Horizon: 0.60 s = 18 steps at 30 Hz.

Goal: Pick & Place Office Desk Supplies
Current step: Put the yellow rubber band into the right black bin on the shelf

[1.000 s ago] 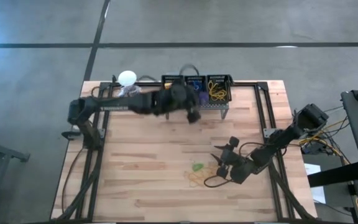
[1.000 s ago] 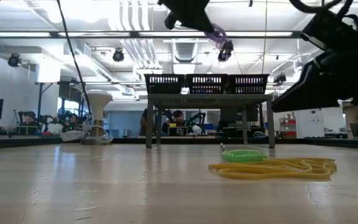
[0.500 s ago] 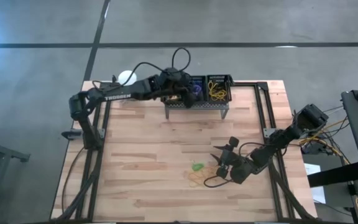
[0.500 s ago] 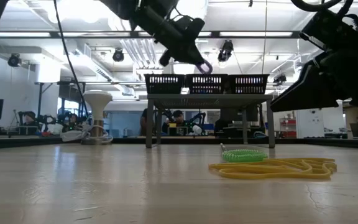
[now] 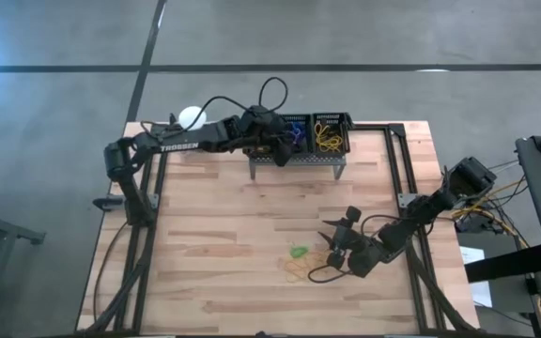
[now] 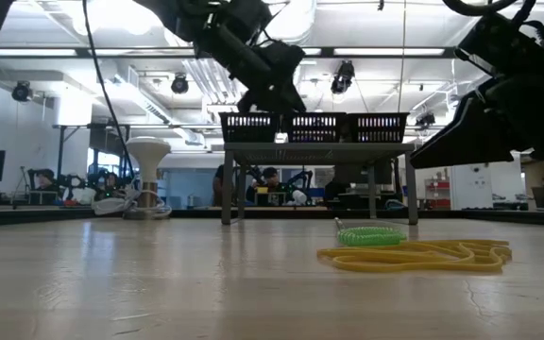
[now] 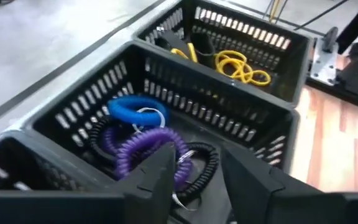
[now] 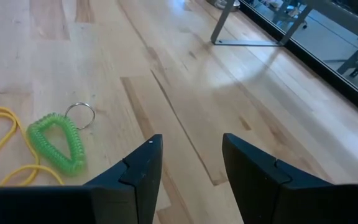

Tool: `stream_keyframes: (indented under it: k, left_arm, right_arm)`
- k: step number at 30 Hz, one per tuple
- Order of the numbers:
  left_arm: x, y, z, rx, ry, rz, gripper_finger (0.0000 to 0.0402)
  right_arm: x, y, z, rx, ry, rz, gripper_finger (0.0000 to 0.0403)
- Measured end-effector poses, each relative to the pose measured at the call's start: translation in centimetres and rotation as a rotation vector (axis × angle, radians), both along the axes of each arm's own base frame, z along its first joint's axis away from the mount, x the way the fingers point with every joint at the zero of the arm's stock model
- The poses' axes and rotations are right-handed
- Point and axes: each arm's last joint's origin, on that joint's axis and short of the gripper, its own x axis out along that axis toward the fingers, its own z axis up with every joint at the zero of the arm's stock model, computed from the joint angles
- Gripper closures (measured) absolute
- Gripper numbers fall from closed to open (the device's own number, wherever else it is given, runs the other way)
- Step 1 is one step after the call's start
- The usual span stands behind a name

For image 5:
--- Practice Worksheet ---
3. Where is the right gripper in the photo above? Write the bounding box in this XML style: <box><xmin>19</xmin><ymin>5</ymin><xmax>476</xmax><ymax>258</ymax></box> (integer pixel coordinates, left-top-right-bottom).
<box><xmin>317</xmin><ymin>206</ymin><xmax>370</xmax><ymax>269</ymax></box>

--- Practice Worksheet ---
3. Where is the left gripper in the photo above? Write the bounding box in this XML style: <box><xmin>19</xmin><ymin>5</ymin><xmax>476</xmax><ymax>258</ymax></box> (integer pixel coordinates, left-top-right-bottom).
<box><xmin>240</xmin><ymin>105</ymin><xmax>295</xmax><ymax>168</ymax></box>

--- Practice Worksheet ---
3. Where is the yellow rubber band pile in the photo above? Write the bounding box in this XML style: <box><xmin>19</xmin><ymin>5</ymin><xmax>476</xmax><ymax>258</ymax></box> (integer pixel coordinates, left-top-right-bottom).
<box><xmin>315</xmin><ymin>122</ymin><xmax>345</xmax><ymax>154</ymax></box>
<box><xmin>282</xmin><ymin>251</ymin><xmax>332</xmax><ymax>284</ymax></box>

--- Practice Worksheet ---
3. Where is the grey perforated metal shelf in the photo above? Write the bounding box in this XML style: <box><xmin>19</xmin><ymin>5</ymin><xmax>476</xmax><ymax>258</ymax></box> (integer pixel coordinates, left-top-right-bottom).
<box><xmin>249</xmin><ymin>153</ymin><xmax>348</xmax><ymax>182</ymax></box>

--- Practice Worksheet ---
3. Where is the white globe lamp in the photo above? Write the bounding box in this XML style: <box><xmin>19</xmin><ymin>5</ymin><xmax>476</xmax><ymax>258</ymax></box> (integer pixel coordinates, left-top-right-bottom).
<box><xmin>178</xmin><ymin>105</ymin><xmax>208</xmax><ymax>131</ymax></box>

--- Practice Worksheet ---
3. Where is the white paper sheet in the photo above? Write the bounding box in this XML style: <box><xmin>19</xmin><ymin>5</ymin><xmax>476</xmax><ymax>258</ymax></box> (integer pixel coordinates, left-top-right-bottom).
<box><xmin>459</xmin><ymin>246</ymin><xmax>494</xmax><ymax>309</ymax></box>

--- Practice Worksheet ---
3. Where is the black flat bar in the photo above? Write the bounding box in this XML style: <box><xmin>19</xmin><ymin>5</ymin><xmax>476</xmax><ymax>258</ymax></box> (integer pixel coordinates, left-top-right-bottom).
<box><xmin>464</xmin><ymin>243</ymin><xmax>541</xmax><ymax>284</ymax></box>

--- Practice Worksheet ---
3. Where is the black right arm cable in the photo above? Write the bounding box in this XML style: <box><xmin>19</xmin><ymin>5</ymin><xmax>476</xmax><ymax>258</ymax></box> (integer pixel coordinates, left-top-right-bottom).
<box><xmin>307</xmin><ymin>214</ymin><xmax>396</xmax><ymax>284</ymax></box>

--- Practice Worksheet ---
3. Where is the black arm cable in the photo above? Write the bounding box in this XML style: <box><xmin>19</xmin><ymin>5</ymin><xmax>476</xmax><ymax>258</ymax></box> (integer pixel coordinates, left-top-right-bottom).
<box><xmin>139</xmin><ymin>76</ymin><xmax>289</xmax><ymax>135</ymax></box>
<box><xmin>307</xmin><ymin>214</ymin><xmax>396</xmax><ymax>284</ymax></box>

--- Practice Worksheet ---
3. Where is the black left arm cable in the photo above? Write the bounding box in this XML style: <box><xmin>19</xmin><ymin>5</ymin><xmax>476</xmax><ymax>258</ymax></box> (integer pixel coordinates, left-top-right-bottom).
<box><xmin>139</xmin><ymin>76</ymin><xmax>289</xmax><ymax>135</ymax></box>

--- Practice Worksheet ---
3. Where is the black aluminium table frame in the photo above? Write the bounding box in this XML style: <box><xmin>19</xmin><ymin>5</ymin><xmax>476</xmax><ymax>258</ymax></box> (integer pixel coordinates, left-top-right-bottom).
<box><xmin>82</xmin><ymin>122</ymin><xmax>476</xmax><ymax>335</ymax></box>

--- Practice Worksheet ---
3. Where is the yellow cable bundle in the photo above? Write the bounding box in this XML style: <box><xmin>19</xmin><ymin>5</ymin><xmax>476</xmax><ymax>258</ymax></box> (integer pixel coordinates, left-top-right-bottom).
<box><xmin>451</xmin><ymin>177</ymin><xmax>531</xmax><ymax>250</ymax></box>

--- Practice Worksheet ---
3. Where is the dark grey metal bracket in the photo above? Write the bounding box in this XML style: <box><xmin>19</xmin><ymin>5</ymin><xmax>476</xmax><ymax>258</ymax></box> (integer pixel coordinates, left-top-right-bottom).
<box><xmin>92</xmin><ymin>195</ymin><xmax>125</xmax><ymax>212</ymax></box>

